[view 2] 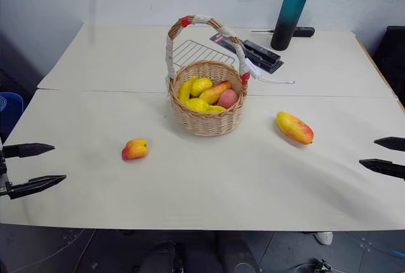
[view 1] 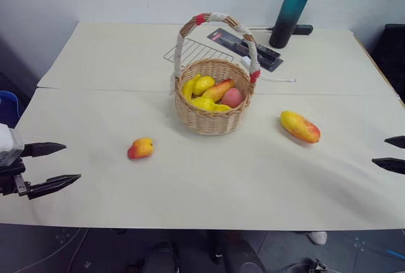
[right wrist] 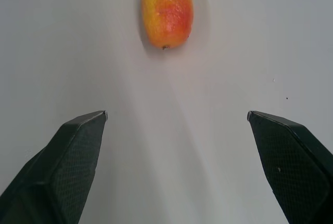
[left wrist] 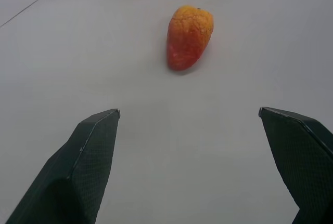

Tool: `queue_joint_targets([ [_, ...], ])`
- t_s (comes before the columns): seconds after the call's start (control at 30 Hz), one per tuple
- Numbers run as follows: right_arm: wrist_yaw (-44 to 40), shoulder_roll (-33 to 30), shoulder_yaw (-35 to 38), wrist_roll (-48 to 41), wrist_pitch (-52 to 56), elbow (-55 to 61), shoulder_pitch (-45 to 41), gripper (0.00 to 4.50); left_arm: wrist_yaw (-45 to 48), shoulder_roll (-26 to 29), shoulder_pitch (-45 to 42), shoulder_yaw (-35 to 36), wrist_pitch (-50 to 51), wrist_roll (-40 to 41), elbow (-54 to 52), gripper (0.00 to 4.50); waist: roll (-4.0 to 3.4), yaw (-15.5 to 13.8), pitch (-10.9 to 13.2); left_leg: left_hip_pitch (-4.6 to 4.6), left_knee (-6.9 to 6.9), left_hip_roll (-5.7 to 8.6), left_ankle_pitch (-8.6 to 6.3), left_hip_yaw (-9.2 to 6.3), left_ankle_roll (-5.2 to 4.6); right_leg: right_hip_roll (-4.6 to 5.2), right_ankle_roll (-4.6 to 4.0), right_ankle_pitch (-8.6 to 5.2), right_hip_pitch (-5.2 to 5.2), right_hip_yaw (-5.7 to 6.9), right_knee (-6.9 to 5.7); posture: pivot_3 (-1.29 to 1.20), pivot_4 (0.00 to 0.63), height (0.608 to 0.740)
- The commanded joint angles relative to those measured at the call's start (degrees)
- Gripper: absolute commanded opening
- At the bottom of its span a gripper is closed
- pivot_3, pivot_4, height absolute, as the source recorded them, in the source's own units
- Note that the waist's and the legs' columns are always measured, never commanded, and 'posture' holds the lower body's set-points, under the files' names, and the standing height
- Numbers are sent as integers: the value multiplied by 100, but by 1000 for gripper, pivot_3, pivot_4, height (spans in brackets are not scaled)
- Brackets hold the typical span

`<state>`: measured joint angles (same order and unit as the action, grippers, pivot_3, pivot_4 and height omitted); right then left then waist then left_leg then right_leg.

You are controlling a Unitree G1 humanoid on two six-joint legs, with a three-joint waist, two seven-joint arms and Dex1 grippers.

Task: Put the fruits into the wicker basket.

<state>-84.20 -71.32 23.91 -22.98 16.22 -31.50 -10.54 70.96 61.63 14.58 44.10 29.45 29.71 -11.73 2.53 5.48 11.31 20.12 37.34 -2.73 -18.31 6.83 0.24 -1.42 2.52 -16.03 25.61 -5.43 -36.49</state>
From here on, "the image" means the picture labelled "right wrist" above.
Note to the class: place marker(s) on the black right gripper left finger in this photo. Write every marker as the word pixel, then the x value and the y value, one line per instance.
pixel 59 172

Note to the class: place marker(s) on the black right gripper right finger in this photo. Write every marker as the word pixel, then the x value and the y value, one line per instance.
pixel 291 166

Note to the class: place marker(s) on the yellow and red mango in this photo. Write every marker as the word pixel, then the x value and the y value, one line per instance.
pixel 166 11

